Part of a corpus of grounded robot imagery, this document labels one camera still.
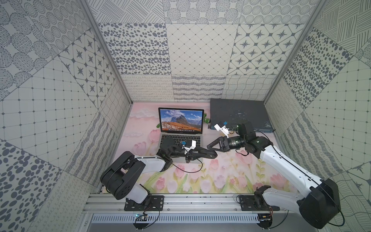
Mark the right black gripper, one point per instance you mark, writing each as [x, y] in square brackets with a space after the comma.
[224, 146]

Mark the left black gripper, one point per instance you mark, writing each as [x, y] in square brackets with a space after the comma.
[192, 152]

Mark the black wireless mouse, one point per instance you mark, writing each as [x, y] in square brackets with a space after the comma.
[206, 153]

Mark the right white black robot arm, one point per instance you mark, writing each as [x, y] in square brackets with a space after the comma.
[317, 200]

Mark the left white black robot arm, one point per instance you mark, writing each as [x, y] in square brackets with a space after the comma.
[120, 178]

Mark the silver open laptop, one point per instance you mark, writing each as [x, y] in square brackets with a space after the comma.
[181, 124]

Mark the green plastic toy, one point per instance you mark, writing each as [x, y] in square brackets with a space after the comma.
[206, 120]

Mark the pink floral table mat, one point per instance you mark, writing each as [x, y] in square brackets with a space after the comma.
[231, 172]

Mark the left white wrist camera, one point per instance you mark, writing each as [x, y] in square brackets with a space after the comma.
[188, 145]

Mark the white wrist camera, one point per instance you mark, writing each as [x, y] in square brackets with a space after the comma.
[188, 145]
[222, 127]

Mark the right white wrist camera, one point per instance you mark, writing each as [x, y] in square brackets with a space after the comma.
[222, 127]

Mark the dark grey network switch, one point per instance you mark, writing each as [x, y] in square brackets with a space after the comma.
[240, 111]

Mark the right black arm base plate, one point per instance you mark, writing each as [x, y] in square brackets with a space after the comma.
[249, 203]

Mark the aluminium mounting rail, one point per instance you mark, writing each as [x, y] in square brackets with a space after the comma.
[174, 203]

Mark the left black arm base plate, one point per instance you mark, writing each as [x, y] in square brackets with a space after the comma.
[150, 203]

